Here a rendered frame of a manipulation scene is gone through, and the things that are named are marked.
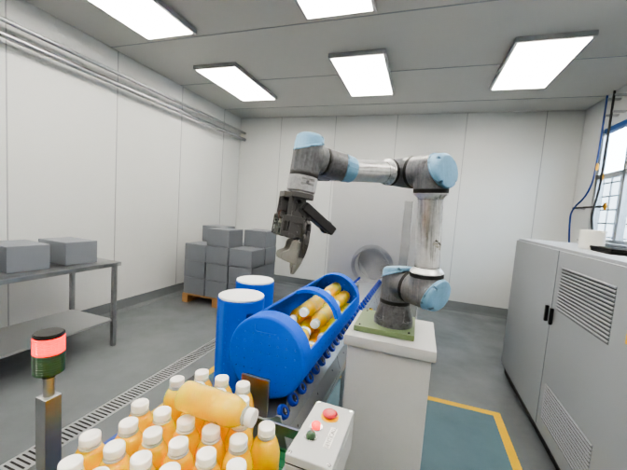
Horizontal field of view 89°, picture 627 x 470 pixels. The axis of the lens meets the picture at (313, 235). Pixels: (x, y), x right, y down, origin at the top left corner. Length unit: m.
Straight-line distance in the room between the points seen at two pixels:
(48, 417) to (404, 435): 1.06
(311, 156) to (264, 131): 6.21
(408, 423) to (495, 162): 5.30
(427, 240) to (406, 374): 0.48
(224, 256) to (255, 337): 3.77
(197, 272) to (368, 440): 4.18
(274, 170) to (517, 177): 4.39
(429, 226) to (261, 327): 0.66
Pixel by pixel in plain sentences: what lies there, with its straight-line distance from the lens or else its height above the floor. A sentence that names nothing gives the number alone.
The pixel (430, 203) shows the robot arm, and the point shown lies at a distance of 1.12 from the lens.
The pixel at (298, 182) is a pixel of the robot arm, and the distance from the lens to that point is 0.80.
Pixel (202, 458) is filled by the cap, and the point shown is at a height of 1.09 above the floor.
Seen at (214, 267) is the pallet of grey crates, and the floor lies 0.61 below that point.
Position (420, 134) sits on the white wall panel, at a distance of 6.20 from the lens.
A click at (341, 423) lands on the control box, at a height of 1.10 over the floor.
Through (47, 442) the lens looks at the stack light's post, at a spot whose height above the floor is 0.99.
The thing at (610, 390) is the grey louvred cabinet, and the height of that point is 0.81.
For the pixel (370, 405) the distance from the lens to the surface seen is 1.33.
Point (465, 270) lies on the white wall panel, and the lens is 6.15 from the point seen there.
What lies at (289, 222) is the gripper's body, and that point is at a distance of 0.78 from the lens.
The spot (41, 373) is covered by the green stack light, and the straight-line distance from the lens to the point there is 1.02.
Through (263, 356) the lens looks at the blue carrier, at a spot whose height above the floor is 1.10.
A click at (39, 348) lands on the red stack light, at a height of 1.23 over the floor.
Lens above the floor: 1.60
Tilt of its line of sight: 5 degrees down
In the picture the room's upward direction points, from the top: 4 degrees clockwise
